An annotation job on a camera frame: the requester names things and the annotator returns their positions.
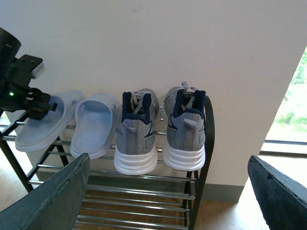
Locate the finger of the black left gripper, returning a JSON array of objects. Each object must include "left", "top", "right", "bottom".
[{"left": 45, "top": 103, "right": 58, "bottom": 112}]

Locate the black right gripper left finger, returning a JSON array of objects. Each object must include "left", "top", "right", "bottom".
[{"left": 0, "top": 153, "right": 90, "bottom": 230}]

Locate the light blue slide slipper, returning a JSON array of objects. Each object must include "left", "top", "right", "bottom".
[{"left": 70, "top": 93, "right": 121, "bottom": 159}]

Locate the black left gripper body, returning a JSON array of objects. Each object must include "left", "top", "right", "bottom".
[{"left": 4, "top": 85, "right": 51, "bottom": 120}]

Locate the grey knit sneaker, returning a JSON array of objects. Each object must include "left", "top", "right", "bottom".
[
  {"left": 114, "top": 89, "right": 159, "bottom": 175},
  {"left": 163, "top": 81, "right": 206, "bottom": 172}
]

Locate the black metal shoe rack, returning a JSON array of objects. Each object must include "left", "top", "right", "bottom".
[{"left": 0, "top": 97, "right": 215, "bottom": 230}]

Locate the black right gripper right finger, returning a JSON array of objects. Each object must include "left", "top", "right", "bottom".
[{"left": 248, "top": 155, "right": 307, "bottom": 230}]

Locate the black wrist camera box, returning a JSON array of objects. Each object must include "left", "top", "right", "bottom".
[{"left": 5, "top": 55, "right": 45, "bottom": 88}]

